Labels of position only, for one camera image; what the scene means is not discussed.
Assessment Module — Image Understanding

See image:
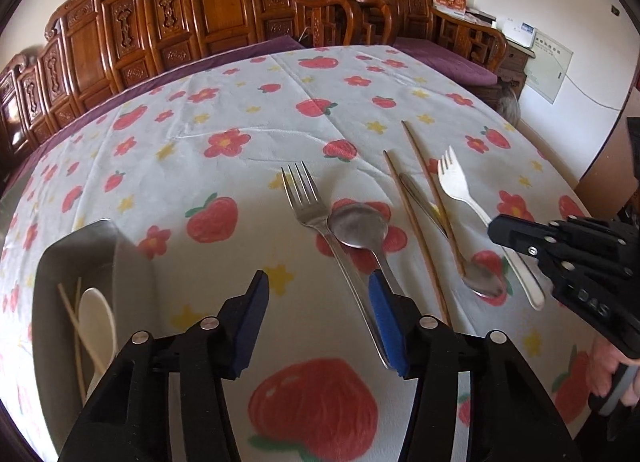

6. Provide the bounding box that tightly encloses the white device box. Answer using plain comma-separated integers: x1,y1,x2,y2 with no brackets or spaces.
502,17,538,48

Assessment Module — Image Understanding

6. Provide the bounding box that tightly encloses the white plastic fork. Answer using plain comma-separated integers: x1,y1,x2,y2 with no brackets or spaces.
436,145,546,312

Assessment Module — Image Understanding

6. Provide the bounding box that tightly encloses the large metal spoon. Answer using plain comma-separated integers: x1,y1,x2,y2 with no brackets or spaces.
327,202,407,298

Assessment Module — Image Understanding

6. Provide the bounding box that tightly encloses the brown wooden cabinet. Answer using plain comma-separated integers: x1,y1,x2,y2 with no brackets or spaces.
575,115,640,223

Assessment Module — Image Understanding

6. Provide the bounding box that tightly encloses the small metal spoon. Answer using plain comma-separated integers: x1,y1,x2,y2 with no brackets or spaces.
399,172,507,299

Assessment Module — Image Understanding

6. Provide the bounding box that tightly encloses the grey plastic bag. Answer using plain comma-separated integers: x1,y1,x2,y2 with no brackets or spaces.
495,85,521,120

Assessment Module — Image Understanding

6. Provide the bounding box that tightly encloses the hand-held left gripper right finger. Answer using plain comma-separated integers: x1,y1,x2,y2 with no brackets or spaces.
368,269,583,462

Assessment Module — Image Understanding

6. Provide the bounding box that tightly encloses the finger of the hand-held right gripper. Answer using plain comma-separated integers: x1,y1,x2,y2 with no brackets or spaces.
547,216,640,268
487,215,635,289

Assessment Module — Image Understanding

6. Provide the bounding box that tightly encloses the purple armchair cushion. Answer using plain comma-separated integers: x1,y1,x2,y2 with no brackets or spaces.
395,37,501,86

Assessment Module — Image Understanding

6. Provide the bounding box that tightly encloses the white wall panel door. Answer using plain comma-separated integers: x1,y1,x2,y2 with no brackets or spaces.
523,28,574,104

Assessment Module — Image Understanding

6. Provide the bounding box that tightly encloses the brown wooden chopstick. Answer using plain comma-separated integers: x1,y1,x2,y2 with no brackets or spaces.
400,120,468,277
382,149,453,330

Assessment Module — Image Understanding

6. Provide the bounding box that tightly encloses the light wooden chopstick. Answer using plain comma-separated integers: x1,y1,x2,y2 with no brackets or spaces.
57,283,107,375

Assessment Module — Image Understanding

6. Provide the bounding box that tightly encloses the rectangular metal tin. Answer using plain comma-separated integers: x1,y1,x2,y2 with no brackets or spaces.
30,218,157,413

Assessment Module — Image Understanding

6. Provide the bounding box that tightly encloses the strawberry print white tablecloth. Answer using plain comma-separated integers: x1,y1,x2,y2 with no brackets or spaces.
0,45,608,462

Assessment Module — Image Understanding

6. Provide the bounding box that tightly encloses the metal fork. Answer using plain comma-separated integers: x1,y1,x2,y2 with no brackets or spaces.
280,161,393,370

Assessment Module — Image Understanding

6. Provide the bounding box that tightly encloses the white wall cable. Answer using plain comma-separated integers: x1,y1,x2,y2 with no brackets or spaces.
564,76,628,112

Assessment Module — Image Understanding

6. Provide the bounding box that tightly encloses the person's right hand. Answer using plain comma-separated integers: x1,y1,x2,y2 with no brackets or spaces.
586,339,624,397

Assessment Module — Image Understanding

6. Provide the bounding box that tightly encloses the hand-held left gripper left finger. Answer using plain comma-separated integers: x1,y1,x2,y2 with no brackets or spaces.
57,269,271,462

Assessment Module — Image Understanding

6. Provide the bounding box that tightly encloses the wooden side table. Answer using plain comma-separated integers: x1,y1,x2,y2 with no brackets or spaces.
495,25,531,93

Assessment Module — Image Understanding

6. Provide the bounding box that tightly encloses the white plastic spoon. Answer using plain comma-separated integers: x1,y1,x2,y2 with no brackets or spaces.
80,287,118,400

